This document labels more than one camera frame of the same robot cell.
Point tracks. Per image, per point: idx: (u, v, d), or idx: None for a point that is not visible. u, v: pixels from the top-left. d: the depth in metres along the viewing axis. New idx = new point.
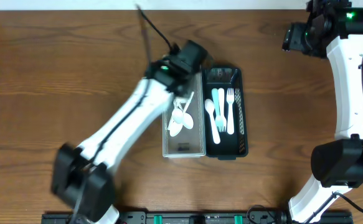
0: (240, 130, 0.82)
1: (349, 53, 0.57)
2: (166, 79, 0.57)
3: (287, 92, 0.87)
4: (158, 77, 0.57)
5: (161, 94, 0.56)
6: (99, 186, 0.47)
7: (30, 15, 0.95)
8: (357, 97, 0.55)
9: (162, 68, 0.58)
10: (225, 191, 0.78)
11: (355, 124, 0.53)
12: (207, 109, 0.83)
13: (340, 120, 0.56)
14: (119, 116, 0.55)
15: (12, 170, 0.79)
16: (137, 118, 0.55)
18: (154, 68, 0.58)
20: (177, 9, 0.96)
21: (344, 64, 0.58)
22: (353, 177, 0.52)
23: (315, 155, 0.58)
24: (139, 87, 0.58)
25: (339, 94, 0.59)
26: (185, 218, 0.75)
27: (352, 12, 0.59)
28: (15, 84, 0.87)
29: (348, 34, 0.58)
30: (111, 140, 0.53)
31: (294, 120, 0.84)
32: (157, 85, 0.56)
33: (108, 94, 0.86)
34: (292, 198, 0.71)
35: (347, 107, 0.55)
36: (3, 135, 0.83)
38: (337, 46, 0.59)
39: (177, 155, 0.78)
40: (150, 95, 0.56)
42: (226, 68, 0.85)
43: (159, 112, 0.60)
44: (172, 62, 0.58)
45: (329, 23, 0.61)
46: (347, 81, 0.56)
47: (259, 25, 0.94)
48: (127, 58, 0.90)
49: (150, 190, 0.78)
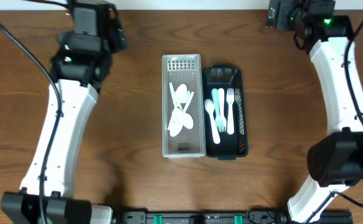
0: (240, 130, 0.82)
1: (330, 54, 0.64)
2: (83, 60, 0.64)
3: (287, 92, 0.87)
4: (70, 60, 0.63)
5: (78, 90, 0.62)
6: (60, 214, 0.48)
7: (30, 15, 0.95)
8: (344, 93, 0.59)
9: (66, 60, 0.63)
10: (225, 191, 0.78)
11: (344, 117, 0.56)
12: (207, 108, 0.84)
13: (331, 117, 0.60)
14: (47, 134, 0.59)
15: (11, 170, 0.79)
16: (66, 126, 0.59)
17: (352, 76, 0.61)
18: (61, 55, 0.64)
20: (177, 9, 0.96)
21: (328, 65, 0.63)
22: (350, 174, 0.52)
23: (312, 156, 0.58)
24: (51, 98, 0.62)
25: (327, 93, 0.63)
26: (185, 218, 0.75)
27: (329, 19, 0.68)
28: (15, 84, 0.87)
29: (328, 37, 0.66)
30: (50, 165, 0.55)
31: (294, 120, 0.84)
32: (66, 82, 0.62)
33: (108, 94, 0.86)
34: (291, 199, 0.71)
35: (336, 103, 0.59)
36: (2, 135, 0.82)
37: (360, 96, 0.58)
38: (320, 50, 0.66)
39: (176, 155, 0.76)
40: (66, 99, 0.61)
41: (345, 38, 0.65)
42: (226, 68, 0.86)
43: (86, 111, 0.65)
44: (82, 42, 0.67)
45: (309, 30, 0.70)
46: (333, 80, 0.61)
47: (259, 26, 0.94)
48: (127, 58, 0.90)
49: (149, 190, 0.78)
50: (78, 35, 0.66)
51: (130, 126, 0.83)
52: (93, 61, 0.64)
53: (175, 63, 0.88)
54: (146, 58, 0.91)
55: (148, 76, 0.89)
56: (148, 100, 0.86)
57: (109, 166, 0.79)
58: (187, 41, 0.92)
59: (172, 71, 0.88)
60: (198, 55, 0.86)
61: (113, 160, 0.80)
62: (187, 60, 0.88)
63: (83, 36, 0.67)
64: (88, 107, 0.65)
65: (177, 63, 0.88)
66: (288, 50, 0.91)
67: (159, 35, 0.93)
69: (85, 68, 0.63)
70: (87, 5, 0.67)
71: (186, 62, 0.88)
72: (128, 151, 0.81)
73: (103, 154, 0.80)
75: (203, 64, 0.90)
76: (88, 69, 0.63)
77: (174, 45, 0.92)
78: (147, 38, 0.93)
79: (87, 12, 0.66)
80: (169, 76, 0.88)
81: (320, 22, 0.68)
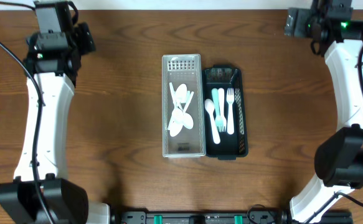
0: (240, 130, 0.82)
1: (345, 55, 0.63)
2: (53, 54, 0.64)
3: (287, 91, 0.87)
4: (42, 56, 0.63)
5: (54, 79, 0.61)
6: (58, 194, 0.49)
7: (30, 15, 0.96)
8: (356, 92, 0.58)
9: (38, 56, 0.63)
10: (225, 191, 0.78)
11: (355, 115, 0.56)
12: (207, 109, 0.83)
13: (341, 115, 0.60)
14: (32, 124, 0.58)
15: (12, 170, 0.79)
16: (50, 114, 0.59)
17: None
18: (33, 53, 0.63)
20: (177, 9, 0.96)
21: (342, 65, 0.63)
22: (357, 176, 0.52)
23: (320, 154, 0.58)
24: (30, 92, 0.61)
25: (339, 92, 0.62)
26: (185, 218, 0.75)
27: (345, 23, 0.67)
28: (15, 84, 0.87)
29: (344, 39, 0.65)
30: (39, 152, 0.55)
31: (294, 120, 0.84)
32: (43, 74, 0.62)
33: (108, 94, 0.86)
34: (293, 198, 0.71)
35: (348, 101, 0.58)
36: (2, 135, 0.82)
37: None
38: (335, 51, 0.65)
39: (176, 155, 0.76)
40: (45, 89, 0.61)
41: (360, 42, 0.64)
42: (226, 68, 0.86)
43: (66, 100, 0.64)
44: (48, 38, 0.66)
45: (325, 33, 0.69)
46: (345, 79, 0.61)
47: (259, 25, 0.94)
48: (127, 58, 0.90)
49: (149, 190, 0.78)
50: (43, 34, 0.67)
51: (130, 126, 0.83)
52: (63, 53, 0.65)
53: (175, 63, 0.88)
54: (146, 58, 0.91)
55: (148, 76, 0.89)
56: (147, 100, 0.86)
57: (109, 166, 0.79)
58: (187, 41, 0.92)
59: (172, 71, 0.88)
60: (198, 55, 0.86)
61: (113, 160, 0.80)
62: (187, 60, 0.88)
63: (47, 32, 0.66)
64: (66, 96, 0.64)
65: (177, 63, 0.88)
66: (288, 50, 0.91)
67: (159, 35, 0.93)
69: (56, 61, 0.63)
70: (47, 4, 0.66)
71: (186, 62, 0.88)
72: (128, 151, 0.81)
73: (103, 154, 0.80)
75: (203, 64, 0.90)
76: (60, 61, 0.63)
77: (174, 45, 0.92)
78: (147, 38, 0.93)
79: (48, 10, 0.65)
80: (169, 76, 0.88)
81: (337, 23, 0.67)
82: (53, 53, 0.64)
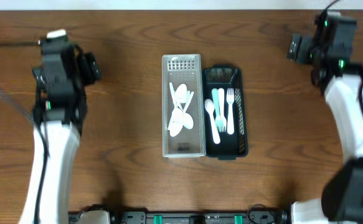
0: (240, 130, 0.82)
1: (346, 89, 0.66)
2: (62, 107, 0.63)
3: (287, 92, 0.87)
4: (50, 113, 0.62)
5: (61, 132, 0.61)
6: None
7: (30, 15, 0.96)
8: (360, 124, 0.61)
9: (47, 107, 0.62)
10: (225, 191, 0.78)
11: (362, 145, 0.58)
12: (208, 108, 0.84)
13: (347, 147, 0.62)
14: (36, 178, 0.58)
15: (12, 170, 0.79)
16: (53, 170, 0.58)
17: None
18: (41, 107, 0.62)
20: (177, 9, 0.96)
21: (344, 100, 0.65)
22: None
23: (328, 190, 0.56)
24: (36, 142, 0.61)
25: (342, 124, 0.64)
26: (185, 218, 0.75)
27: (343, 63, 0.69)
28: (15, 84, 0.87)
29: (342, 77, 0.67)
30: (42, 206, 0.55)
31: (295, 120, 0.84)
32: (51, 124, 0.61)
33: (108, 94, 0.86)
34: (296, 203, 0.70)
35: (353, 133, 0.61)
36: (2, 135, 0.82)
37: None
38: (335, 86, 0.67)
39: (176, 155, 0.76)
40: (51, 142, 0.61)
41: (358, 78, 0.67)
42: (226, 68, 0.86)
43: (71, 151, 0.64)
44: (55, 88, 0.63)
45: (323, 73, 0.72)
46: (348, 114, 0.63)
47: (259, 25, 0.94)
48: (127, 58, 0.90)
49: (149, 190, 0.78)
50: (49, 82, 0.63)
51: (130, 126, 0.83)
52: (71, 109, 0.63)
53: (175, 63, 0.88)
54: (146, 58, 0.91)
55: (148, 76, 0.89)
56: (147, 100, 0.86)
57: (109, 166, 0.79)
58: (187, 41, 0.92)
59: (172, 71, 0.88)
60: (198, 55, 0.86)
61: (113, 160, 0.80)
62: (187, 60, 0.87)
63: (55, 82, 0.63)
64: (71, 149, 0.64)
65: (177, 63, 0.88)
66: (288, 50, 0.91)
67: (159, 35, 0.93)
69: (63, 121, 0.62)
70: (55, 50, 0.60)
71: (186, 62, 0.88)
72: (128, 151, 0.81)
73: (103, 154, 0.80)
75: (203, 64, 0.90)
76: (68, 121, 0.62)
77: (174, 45, 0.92)
78: (147, 38, 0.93)
79: (54, 58, 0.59)
80: (169, 76, 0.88)
81: (334, 65, 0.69)
82: (61, 107, 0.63)
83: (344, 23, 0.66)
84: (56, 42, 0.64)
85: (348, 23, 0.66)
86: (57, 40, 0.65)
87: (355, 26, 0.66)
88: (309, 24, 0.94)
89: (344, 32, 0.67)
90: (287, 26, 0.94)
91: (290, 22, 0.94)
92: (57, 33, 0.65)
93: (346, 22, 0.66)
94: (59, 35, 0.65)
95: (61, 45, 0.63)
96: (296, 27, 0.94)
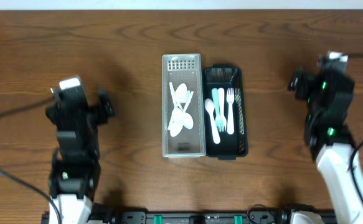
0: (240, 130, 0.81)
1: (335, 158, 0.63)
2: (80, 171, 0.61)
3: (287, 91, 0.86)
4: (68, 177, 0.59)
5: (73, 205, 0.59)
6: None
7: (30, 15, 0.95)
8: (353, 198, 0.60)
9: (64, 176, 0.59)
10: (225, 191, 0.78)
11: (357, 219, 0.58)
12: (207, 108, 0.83)
13: (339, 215, 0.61)
14: None
15: (12, 170, 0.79)
16: None
17: (359, 180, 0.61)
18: (60, 170, 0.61)
20: (177, 9, 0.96)
21: (335, 172, 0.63)
22: None
23: None
24: (51, 215, 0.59)
25: (334, 194, 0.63)
26: (185, 218, 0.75)
27: (332, 132, 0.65)
28: (15, 84, 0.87)
29: (332, 145, 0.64)
30: None
31: (295, 120, 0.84)
32: (66, 198, 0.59)
33: (108, 94, 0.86)
34: (297, 214, 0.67)
35: (346, 206, 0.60)
36: (2, 135, 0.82)
37: None
38: (325, 155, 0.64)
39: (176, 155, 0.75)
40: (65, 214, 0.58)
41: (348, 147, 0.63)
42: (226, 68, 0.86)
43: (86, 217, 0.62)
44: (71, 152, 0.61)
45: (314, 139, 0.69)
46: (341, 187, 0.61)
47: (260, 25, 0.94)
48: (128, 57, 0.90)
49: (150, 190, 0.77)
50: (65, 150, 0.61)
51: (130, 126, 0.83)
52: (89, 172, 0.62)
53: (175, 63, 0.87)
54: (146, 57, 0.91)
55: (148, 76, 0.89)
56: (147, 100, 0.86)
57: (109, 166, 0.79)
58: (187, 41, 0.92)
59: (172, 71, 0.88)
60: (198, 55, 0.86)
61: (113, 160, 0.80)
62: (187, 60, 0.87)
63: (70, 147, 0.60)
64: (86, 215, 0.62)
65: (177, 63, 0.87)
66: (288, 50, 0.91)
67: (159, 35, 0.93)
69: (83, 182, 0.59)
70: (68, 127, 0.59)
71: (186, 62, 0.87)
72: (128, 151, 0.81)
73: (103, 154, 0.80)
75: (203, 64, 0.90)
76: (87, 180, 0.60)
77: (174, 45, 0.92)
78: (147, 38, 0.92)
79: (67, 136, 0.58)
80: (169, 75, 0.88)
81: (325, 130, 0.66)
82: (80, 170, 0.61)
83: (340, 94, 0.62)
84: (69, 110, 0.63)
85: (345, 93, 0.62)
86: (72, 92, 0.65)
87: (351, 99, 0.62)
88: (309, 24, 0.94)
89: (339, 102, 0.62)
90: (288, 25, 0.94)
91: (291, 22, 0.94)
92: (71, 82, 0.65)
93: (342, 92, 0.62)
94: (73, 86, 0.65)
95: (73, 116, 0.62)
96: (297, 27, 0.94)
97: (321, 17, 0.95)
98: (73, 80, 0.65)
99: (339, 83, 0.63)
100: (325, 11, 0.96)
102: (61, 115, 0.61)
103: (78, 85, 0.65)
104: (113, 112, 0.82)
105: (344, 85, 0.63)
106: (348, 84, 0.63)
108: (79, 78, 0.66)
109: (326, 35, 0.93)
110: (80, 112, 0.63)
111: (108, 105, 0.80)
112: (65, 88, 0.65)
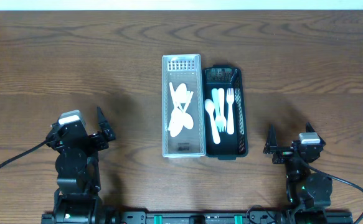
0: (240, 130, 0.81)
1: None
2: (83, 208, 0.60)
3: (287, 91, 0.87)
4: (71, 216, 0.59)
5: None
6: None
7: (30, 15, 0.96)
8: None
9: (66, 215, 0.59)
10: (225, 191, 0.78)
11: None
12: (208, 108, 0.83)
13: None
14: None
15: (12, 170, 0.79)
16: None
17: None
18: (63, 208, 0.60)
20: (177, 9, 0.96)
21: None
22: None
23: None
24: None
25: None
26: (185, 218, 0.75)
27: None
28: (15, 84, 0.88)
29: None
30: None
31: (294, 119, 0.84)
32: None
33: (108, 94, 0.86)
34: None
35: None
36: (2, 135, 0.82)
37: None
38: None
39: (176, 155, 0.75)
40: None
41: None
42: (226, 68, 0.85)
43: None
44: (73, 192, 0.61)
45: None
46: None
47: (259, 25, 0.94)
48: (128, 58, 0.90)
49: (150, 190, 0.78)
50: (65, 191, 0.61)
51: (130, 126, 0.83)
52: (93, 207, 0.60)
53: (175, 63, 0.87)
54: (146, 58, 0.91)
55: (147, 76, 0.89)
56: (147, 100, 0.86)
57: (109, 166, 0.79)
58: (187, 42, 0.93)
59: (172, 71, 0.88)
60: (198, 55, 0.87)
61: (113, 160, 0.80)
62: (187, 60, 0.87)
63: (71, 190, 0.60)
64: None
65: (177, 63, 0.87)
66: (288, 50, 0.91)
67: (159, 35, 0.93)
69: (86, 219, 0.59)
70: (69, 173, 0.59)
71: (186, 62, 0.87)
72: (128, 151, 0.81)
73: (103, 154, 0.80)
75: (203, 64, 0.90)
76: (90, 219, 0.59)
77: (174, 45, 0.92)
78: (147, 39, 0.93)
79: (67, 182, 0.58)
80: (169, 76, 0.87)
81: None
82: (83, 207, 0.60)
83: (318, 201, 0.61)
84: (70, 151, 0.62)
85: (323, 200, 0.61)
86: (72, 128, 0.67)
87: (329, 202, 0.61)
88: (309, 24, 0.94)
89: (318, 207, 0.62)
90: (287, 25, 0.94)
91: (290, 22, 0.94)
92: (71, 116, 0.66)
93: (321, 199, 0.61)
94: (73, 121, 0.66)
95: (73, 158, 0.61)
96: (296, 27, 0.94)
97: (320, 18, 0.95)
98: (73, 116, 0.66)
99: (319, 188, 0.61)
100: (325, 12, 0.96)
102: (61, 162, 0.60)
103: (78, 120, 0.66)
104: (113, 137, 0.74)
105: (325, 191, 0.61)
106: (327, 190, 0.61)
108: (78, 114, 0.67)
109: (325, 36, 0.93)
110: (80, 154, 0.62)
111: (108, 130, 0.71)
112: (65, 122, 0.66)
